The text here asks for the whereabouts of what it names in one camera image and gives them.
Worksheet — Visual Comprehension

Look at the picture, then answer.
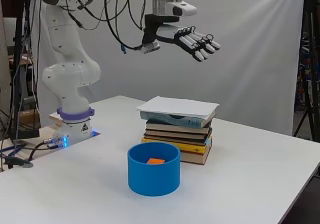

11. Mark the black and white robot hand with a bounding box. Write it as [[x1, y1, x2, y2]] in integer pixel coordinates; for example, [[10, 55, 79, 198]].
[[139, 14, 222, 64]]

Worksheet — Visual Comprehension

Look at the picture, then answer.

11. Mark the orange cube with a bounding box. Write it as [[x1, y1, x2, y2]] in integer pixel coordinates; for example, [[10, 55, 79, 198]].
[[146, 157, 167, 166]]

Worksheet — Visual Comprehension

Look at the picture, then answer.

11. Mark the white hanging sheet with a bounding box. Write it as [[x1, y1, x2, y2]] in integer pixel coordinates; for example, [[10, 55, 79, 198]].
[[27, 0, 307, 137]]

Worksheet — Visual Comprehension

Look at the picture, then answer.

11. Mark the stack of books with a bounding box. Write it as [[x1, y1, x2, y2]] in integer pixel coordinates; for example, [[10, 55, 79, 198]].
[[136, 95, 221, 166]]

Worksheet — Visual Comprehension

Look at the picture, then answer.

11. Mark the black tripod stand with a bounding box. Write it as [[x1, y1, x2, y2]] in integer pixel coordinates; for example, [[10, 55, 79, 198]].
[[292, 0, 320, 143]]

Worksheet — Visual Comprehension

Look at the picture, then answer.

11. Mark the blue round tub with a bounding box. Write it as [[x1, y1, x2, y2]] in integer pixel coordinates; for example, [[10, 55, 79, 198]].
[[126, 141, 182, 198]]

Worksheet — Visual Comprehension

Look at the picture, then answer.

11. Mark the black upright stand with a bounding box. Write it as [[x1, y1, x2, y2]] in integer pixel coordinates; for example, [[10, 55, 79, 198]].
[[0, 0, 42, 142]]

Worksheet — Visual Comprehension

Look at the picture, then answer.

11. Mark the brown cardboard box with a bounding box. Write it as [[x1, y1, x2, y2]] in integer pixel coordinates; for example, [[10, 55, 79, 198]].
[[17, 108, 42, 129]]

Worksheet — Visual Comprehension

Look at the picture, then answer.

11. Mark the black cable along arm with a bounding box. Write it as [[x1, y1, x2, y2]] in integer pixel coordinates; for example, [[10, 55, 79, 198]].
[[63, 0, 155, 52]]

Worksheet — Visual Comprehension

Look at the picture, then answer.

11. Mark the purple clamp ring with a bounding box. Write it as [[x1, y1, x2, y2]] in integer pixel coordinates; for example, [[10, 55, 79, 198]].
[[55, 106, 96, 124]]

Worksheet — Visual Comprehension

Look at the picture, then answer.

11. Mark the blue thin cable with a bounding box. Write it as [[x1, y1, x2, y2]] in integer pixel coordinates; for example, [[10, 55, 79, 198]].
[[0, 143, 26, 157]]

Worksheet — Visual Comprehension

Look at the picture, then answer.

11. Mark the black clamp on cables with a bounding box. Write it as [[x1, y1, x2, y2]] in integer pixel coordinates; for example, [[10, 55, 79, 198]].
[[2, 155, 35, 170]]

